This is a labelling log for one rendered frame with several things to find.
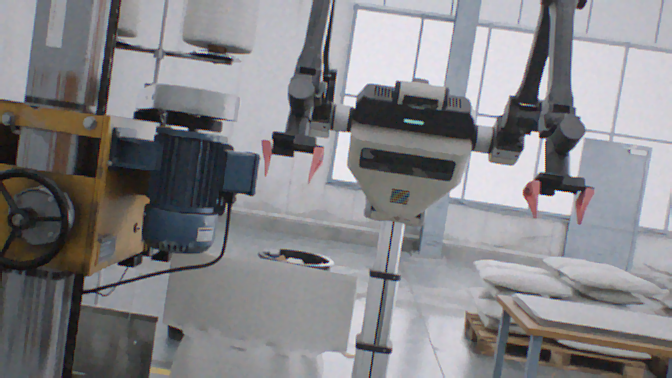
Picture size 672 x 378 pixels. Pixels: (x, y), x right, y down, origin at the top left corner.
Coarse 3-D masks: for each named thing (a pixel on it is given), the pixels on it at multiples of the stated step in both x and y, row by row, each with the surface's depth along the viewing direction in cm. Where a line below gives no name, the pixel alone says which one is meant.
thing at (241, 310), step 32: (192, 256) 166; (224, 256) 168; (192, 288) 166; (224, 288) 164; (256, 288) 162; (288, 288) 163; (320, 288) 164; (352, 288) 165; (192, 320) 166; (224, 320) 164; (256, 320) 163; (288, 320) 163; (320, 320) 165; (192, 352) 160; (224, 352) 160; (256, 352) 160; (288, 352) 160; (320, 352) 164
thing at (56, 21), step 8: (56, 0) 120; (64, 0) 120; (56, 8) 120; (64, 8) 120; (56, 16) 120; (64, 16) 120; (56, 24) 120; (48, 32) 120; (56, 32) 120; (48, 40) 120; (56, 40) 120
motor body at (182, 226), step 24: (168, 144) 127; (192, 144) 126; (216, 144) 130; (168, 168) 127; (192, 168) 127; (216, 168) 130; (168, 192) 127; (192, 192) 127; (216, 192) 131; (144, 216) 130; (168, 216) 126; (192, 216) 127; (216, 216) 133; (144, 240) 130; (168, 240) 126; (192, 240) 128
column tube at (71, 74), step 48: (48, 0) 120; (96, 0) 120; (48, 48) 121; (96, 48) 124; (48, 96) 121; (96, 96) 127; (48, 144) 121; (48, 288) 123; (0, 336) 124; (48, 336) 123
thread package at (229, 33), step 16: (192, 0) 140; (208, 0) 138; (224, 0) 138; (240, 0) 139; (256, 0) 144; (192, 16) 140; (208, 16) 138; (224, 16) 138; (240, 16) 140; (256, 16) 145; (192, 32) 139; (208, 32) 138; (224, 32) 139; (240, 32) 140; (208, 48) 145; (224, 48) 145; (240, 48) 142
